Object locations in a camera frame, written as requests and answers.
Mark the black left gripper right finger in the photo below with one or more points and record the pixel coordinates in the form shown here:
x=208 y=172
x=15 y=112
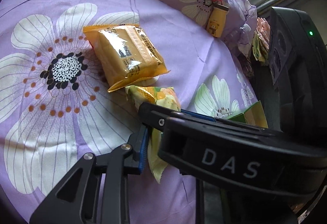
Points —
x=262 y=177

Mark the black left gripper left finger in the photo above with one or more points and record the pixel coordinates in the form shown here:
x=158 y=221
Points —
x=95 y=189

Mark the yellow green fruit snack packet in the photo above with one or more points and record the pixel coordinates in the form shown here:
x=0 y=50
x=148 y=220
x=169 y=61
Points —
x=154 y=105

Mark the folded colourful cloth stack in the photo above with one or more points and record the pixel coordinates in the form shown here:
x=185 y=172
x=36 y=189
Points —
x=260 y=42

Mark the green white cardboard box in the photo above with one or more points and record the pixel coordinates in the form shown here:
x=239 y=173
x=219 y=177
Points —
x=253 y=115

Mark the clear plastic water bottle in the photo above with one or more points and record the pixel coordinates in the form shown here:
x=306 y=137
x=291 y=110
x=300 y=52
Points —
x=240 y=36

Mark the yellow bear drink bottle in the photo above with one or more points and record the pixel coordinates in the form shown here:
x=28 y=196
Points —
x=217 y=19

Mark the purple floral bed sheet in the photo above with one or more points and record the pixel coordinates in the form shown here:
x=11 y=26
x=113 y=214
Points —
x=55 y=104

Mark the orange snack packet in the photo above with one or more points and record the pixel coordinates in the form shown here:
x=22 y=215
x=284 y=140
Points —
x=126 y=54

